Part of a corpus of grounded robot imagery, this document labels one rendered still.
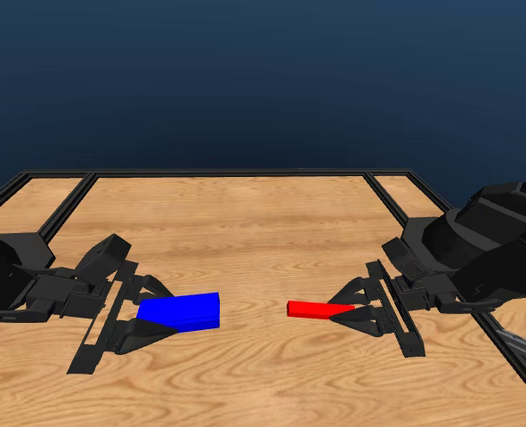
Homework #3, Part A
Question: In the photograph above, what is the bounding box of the blue hollow socket block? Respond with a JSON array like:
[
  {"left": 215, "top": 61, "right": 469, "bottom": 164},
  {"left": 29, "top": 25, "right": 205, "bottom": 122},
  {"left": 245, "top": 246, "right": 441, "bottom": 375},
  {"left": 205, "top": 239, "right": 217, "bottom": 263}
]
[{"left": 135, "top": 291, "right": 221, "bottom": 334}]

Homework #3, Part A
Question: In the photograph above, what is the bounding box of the thin red peg bar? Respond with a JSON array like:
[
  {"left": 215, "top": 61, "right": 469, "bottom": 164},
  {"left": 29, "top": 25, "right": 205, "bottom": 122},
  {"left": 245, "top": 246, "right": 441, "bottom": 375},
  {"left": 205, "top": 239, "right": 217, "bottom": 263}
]
[{"left": 287, "top": 300, "right": 356, "bottom": 319}]

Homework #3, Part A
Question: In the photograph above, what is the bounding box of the black table frame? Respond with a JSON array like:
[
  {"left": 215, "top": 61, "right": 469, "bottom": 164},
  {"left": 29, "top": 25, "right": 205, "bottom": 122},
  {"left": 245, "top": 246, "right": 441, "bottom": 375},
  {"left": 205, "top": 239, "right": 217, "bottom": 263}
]
[{"left": 0, "top": 167, "right": 526, "bottom": 413}]

